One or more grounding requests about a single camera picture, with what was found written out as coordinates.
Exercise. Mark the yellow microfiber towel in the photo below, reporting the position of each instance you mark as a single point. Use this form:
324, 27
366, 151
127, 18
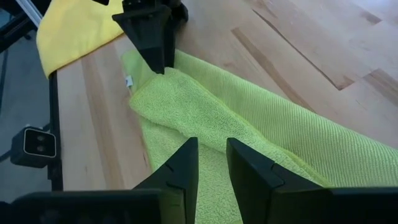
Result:
77, 31

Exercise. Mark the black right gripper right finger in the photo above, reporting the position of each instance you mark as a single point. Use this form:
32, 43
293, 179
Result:
252, 177

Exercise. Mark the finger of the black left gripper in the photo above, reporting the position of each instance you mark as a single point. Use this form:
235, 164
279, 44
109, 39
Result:
149, 34
172, 37

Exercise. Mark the lime microfiber towel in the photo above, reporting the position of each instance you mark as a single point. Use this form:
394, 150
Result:
233, 118

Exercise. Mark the black aluminium table frame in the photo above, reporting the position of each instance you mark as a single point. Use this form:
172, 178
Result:
56, 124

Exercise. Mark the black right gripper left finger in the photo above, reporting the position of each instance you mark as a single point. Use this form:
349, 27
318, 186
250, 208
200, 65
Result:
183, 168

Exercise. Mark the grey stereo camera box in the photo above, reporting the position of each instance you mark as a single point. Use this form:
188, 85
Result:
34, 146

